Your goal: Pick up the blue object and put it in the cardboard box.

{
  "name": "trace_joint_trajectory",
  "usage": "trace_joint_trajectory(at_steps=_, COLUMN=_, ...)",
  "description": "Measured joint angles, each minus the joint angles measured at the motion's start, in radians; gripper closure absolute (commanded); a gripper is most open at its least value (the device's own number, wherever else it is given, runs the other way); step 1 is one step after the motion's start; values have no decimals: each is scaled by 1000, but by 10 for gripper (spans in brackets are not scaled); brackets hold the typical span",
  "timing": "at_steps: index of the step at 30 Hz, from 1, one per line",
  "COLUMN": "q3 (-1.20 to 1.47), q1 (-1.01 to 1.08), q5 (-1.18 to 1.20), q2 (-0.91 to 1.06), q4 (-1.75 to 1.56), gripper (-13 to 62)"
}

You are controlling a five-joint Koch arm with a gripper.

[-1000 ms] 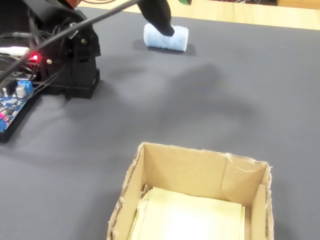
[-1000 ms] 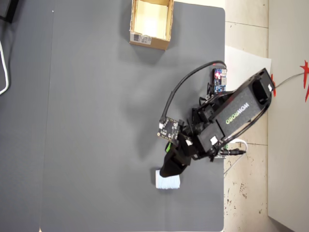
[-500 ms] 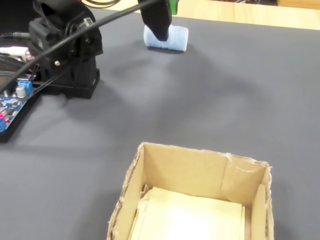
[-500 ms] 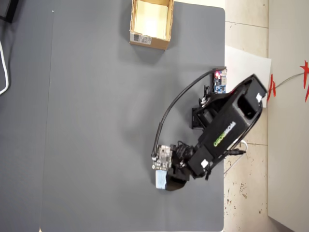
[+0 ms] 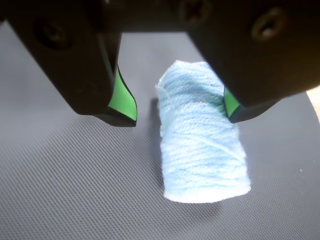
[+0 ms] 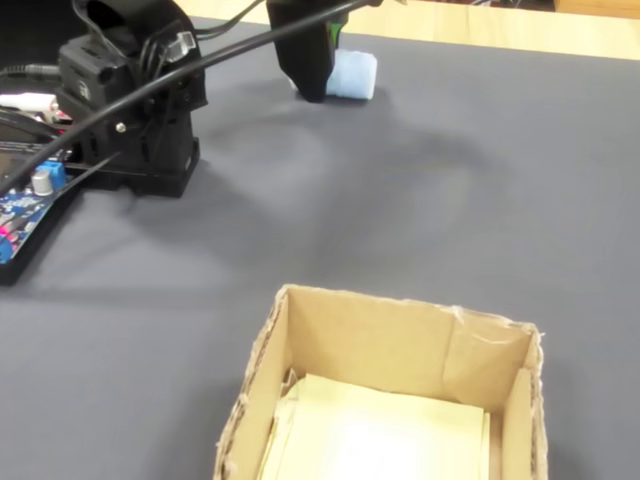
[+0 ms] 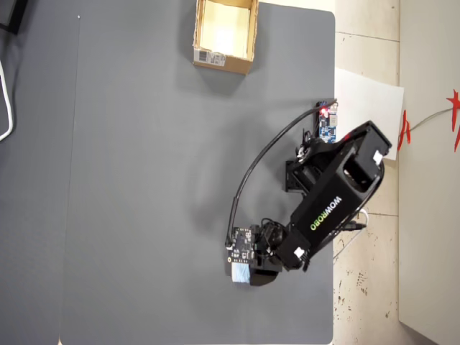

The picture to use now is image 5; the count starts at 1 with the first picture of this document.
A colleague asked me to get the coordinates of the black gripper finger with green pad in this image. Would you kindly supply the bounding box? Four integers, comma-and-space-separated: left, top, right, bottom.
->
174, 0, 320, 124
0, 0, 138, 129

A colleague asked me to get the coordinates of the large grey textured mat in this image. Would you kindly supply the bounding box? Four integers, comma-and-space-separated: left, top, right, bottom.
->
0, 21, 320, 240

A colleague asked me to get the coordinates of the light blue yarn block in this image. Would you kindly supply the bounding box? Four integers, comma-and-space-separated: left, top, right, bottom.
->
154, 59, 252, 205

